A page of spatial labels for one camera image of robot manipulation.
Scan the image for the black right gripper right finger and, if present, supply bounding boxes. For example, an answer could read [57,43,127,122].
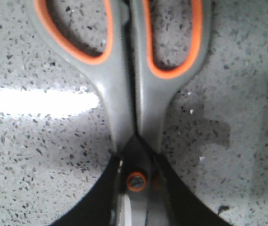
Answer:
[156,154,230,226]

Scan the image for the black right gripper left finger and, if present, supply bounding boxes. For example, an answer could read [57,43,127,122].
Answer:
[51,155,120,226]

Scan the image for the grey orange scissors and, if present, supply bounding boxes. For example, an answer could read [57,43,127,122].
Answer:
[25,0,211,226]

